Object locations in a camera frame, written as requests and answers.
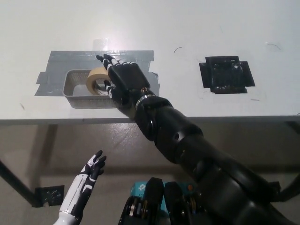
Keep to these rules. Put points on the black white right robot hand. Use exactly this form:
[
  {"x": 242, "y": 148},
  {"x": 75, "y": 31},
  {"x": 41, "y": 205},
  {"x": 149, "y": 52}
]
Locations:
[{"x": 127, "y": 76}]

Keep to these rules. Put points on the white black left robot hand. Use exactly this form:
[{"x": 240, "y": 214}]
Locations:
[{"x": 87, "y": 174}]

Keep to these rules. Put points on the beige masking tape roll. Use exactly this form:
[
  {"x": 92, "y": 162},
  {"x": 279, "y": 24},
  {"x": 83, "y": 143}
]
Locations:
[{"x": 90, "y": 80}]

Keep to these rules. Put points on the small grey mesh container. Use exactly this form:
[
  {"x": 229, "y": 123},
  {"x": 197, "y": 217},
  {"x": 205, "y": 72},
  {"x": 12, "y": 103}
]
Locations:
[{"x": 75, "y": 98}]

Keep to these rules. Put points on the robot legs and base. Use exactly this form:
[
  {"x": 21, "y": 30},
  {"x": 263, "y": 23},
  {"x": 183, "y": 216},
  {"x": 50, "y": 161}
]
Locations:
[{"x": 152, "y": 204}]

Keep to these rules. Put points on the black tape patch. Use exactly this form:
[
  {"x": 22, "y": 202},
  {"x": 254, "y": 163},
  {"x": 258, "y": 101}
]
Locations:
[{"x": 226, "y": 75}]

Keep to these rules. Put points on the teal cardboard box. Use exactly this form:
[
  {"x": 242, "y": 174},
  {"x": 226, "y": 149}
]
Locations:
[{"x": 139, "y": 188}]

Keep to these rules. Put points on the grey duct tape patch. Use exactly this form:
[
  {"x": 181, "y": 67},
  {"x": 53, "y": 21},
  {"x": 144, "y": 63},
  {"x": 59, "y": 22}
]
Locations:
[{"x": 70, "y": 58}]

